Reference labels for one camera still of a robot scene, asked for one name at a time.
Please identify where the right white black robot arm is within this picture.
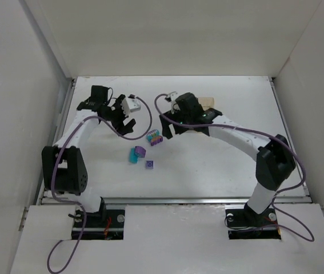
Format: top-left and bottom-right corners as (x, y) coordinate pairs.
(159, 92), (296, 215)

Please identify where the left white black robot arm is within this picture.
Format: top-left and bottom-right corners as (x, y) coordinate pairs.
(41, 86), (141, 213)

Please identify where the teal purple lego stack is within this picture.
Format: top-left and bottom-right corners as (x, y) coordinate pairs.
(146, 130), (163, 146)

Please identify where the teal lego with purple arch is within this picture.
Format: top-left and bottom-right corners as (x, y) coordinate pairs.
(129, 146), (146, 164)

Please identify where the small purple square lego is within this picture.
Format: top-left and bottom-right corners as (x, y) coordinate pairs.
(145, 160), (154, 169)

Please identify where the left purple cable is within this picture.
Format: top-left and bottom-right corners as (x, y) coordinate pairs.
(46, 95), (154, 273)

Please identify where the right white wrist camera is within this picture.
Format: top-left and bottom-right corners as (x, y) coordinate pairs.
(165, 91), (180, 114)

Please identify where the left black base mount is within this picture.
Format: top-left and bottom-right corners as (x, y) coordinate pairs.
(81, 209), (125, 240)

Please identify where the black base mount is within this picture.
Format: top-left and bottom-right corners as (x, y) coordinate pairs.
(224, 205), (281, 240)
(81, 209), (125, 240)

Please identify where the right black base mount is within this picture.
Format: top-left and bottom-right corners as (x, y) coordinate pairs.
(224, 205), (281, 240)

